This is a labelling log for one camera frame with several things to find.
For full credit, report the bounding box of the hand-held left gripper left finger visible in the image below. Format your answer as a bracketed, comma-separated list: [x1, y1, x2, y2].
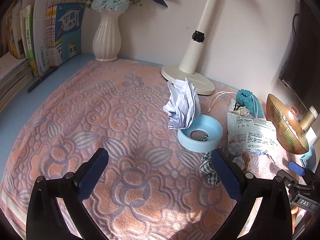
[26, 147, 109, 240]

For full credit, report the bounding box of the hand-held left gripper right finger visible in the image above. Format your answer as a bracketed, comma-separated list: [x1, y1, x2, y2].
[211, 148, 293, 240]

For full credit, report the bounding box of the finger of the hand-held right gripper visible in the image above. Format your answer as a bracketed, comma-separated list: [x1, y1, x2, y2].
[276, 169, 300, 193]
[287, 160, 317, 187]

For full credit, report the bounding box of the checked scrunchie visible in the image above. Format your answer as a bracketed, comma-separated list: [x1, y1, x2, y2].
[199, 134, 222, 187]

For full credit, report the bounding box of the brown plush toy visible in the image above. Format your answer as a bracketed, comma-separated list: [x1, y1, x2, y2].
[239, 152, 253, 170]

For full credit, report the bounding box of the grey plush ball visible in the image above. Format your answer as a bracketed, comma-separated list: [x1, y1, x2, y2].
[229, 142, 244, 157]

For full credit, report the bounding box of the amber ribbed glass bowl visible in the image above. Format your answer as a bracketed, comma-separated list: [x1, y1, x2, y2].
[265, 94, 310, 155]

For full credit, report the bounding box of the light blue ring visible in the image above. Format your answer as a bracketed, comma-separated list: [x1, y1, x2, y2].
[177, 114, 223, 153]

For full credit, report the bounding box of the white printed packet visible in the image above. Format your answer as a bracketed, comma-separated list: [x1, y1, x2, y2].
[227, 112, 279, 155]

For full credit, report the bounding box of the beige cloth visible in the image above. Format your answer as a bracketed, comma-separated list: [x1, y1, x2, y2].
[229, 99, 250, 117]

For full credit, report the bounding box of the teal drawstring pouch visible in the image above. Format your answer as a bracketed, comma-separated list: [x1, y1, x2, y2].
[209, 89, 264, 118]

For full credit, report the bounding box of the white paper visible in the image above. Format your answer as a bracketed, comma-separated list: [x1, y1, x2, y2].
[162, 78, 200, 130]

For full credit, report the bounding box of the person's right hand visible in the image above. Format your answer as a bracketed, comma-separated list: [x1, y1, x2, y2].
[292, 206, 310, 231]

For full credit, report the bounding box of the gold bottle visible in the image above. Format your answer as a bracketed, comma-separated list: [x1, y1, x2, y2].
[299, 106, 319, 133]

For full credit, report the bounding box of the pink patterned blanket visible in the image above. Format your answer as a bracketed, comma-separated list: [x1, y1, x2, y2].
[0, 60, 310, 240]

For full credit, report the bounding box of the black monitor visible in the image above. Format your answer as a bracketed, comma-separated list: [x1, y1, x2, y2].
[279, 0, 320, 110]

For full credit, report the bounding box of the black pen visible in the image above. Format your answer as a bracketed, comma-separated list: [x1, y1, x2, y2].
[26, 66, 58, 93]

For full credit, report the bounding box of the stack of flat books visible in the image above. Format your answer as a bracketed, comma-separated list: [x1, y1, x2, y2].
[0, 52, 34, 110]

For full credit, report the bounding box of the white desk lamp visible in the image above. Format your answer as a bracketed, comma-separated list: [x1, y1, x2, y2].
[161, 0, 216, 96]

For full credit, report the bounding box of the white ribbed vase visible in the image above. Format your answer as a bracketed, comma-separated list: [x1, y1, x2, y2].
[92, 11, 122, 62]

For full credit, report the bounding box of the row of upright books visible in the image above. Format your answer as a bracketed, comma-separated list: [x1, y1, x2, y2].
[5, 0, 87, 77]

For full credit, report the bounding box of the black cable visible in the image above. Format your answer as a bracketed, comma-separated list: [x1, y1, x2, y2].
[292, 13, 300, 35]

